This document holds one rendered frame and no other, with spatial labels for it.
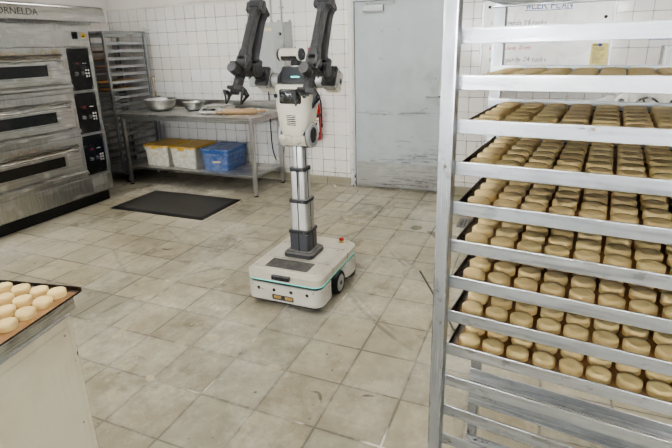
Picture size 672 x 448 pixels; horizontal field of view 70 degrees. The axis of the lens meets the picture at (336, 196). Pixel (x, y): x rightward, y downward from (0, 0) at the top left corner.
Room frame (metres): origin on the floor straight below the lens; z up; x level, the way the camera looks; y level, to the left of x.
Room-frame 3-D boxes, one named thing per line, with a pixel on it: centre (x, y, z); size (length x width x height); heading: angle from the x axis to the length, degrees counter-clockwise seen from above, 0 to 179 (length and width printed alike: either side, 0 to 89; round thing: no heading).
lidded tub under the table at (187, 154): (5.85, 1.73, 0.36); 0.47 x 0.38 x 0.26; 157
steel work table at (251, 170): (5.79, 1.59, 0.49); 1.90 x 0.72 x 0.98; 67
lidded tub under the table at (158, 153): (6.01, 2.10, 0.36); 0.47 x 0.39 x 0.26; 155
